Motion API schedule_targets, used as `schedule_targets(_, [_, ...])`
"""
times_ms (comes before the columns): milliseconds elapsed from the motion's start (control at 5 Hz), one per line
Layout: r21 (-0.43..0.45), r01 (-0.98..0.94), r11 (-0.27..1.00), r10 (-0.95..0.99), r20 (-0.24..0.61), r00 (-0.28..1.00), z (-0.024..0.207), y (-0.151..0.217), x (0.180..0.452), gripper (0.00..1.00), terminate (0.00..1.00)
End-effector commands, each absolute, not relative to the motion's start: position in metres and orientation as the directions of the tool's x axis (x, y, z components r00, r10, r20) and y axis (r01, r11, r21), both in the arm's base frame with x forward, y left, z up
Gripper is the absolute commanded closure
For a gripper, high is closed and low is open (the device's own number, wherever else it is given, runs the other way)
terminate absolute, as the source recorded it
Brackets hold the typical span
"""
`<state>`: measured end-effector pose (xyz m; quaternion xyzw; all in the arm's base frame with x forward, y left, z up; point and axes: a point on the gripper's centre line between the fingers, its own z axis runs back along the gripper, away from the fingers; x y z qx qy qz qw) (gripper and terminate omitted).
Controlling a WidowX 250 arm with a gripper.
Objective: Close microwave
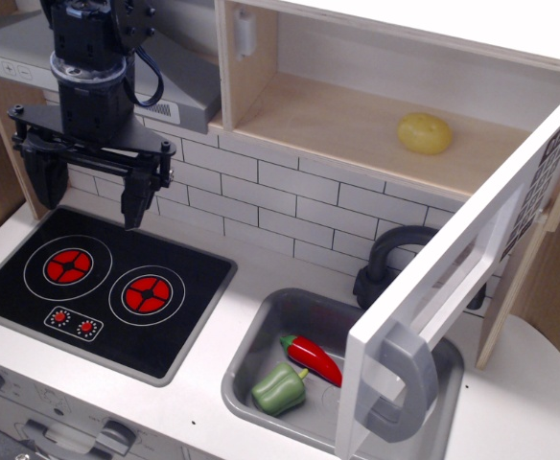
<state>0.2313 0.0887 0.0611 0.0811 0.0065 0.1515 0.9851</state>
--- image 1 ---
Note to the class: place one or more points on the green toy bell pepper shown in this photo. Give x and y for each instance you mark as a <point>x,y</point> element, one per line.
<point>281,389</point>

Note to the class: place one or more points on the yellow toy potato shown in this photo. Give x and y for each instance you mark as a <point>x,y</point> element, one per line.
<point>424,133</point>

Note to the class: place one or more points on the grey toy sink basin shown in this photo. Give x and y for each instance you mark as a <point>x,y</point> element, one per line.
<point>314,422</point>

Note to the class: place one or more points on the dark grey toy faucet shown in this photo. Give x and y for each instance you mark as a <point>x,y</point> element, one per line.
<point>373,279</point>

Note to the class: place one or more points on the black toy stovetop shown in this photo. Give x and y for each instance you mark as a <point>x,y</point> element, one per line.
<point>127,300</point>

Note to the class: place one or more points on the white toy microwave door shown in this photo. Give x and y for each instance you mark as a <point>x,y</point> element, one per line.
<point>389,378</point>

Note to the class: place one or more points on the grey oven knob right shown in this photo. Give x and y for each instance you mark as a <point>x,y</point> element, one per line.
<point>116,437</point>

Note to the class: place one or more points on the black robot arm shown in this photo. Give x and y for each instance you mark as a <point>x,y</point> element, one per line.
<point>96,44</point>

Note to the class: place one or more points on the grey toy range hood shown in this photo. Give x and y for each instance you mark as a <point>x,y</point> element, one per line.
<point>192,91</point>

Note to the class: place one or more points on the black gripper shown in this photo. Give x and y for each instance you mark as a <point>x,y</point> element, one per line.
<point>49,137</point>

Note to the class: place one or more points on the wooden microwave cabinet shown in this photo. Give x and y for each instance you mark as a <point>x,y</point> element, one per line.
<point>330,81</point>

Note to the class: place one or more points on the red toy chili pepper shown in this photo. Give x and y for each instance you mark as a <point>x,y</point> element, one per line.
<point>307,353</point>

